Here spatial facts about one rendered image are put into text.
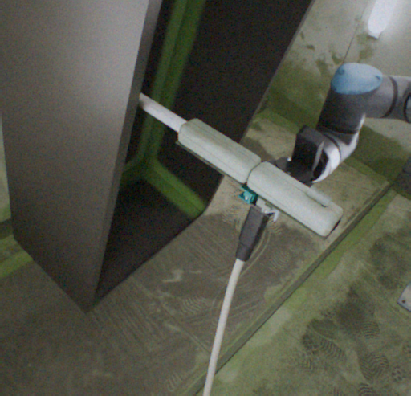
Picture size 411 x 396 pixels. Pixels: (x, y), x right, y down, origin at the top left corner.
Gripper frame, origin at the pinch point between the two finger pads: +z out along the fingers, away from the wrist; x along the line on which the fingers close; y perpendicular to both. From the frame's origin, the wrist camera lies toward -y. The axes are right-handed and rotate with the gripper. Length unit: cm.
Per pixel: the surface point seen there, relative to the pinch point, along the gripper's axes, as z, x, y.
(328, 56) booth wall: -211, 63, 45
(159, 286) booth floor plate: -38, 39, 110
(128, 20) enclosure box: 12.0, 22.3, -22.4
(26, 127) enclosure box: 12, 50, 11
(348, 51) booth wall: -210, 52, 37
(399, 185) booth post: -208, -20, 98
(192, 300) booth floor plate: -43, 24, 109
